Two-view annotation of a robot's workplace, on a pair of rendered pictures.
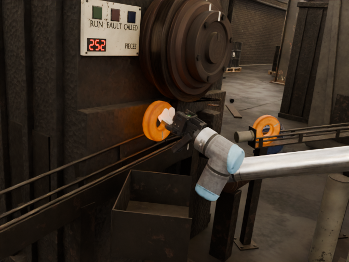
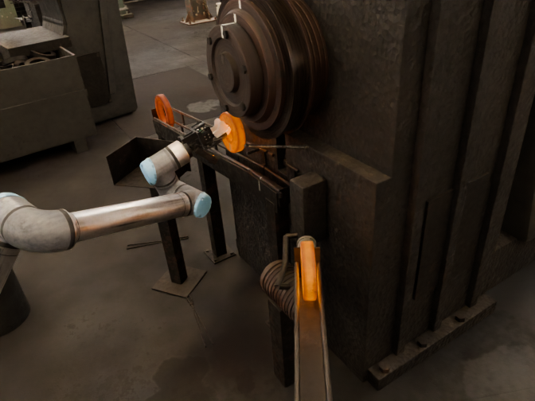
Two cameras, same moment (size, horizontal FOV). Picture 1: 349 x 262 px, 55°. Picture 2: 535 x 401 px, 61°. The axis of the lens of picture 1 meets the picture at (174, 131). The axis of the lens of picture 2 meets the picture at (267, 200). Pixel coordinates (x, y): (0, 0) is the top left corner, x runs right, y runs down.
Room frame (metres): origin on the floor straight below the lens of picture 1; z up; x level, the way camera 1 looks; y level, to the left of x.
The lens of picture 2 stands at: (2.02, -1.38, 1.52)
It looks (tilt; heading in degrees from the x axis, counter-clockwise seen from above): 32 degrees down; 113
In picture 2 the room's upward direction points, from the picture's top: 4 degrees counter-clockwise
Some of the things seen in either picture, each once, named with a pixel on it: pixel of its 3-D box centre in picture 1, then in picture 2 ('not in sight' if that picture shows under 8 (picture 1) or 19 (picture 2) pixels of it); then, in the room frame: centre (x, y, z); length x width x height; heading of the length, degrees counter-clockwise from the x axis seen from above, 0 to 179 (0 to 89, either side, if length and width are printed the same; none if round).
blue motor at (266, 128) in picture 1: (270, 136); not in sight; (3.50, -1.04, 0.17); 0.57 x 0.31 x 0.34; 163
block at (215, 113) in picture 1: (206, 133); (309, 209); (1.64, -0.17, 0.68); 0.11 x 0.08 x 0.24; 53
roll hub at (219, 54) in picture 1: (211, 48); (232, 72); (1.39, -0.12, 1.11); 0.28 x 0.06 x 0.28; 143
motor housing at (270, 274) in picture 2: (230, 209); (293, 333); (1.63, -0.34, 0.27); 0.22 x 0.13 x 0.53; 143
